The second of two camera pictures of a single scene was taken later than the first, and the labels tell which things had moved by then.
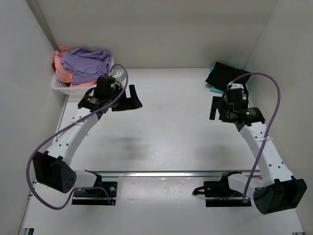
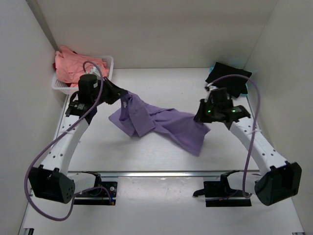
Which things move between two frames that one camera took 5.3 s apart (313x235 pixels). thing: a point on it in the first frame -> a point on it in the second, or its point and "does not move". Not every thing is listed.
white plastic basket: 66,88 does not move
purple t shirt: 85,65 -> 138,118
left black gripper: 133,101 -> 118,92
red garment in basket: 53,65 does not move
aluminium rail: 165,174 does not move
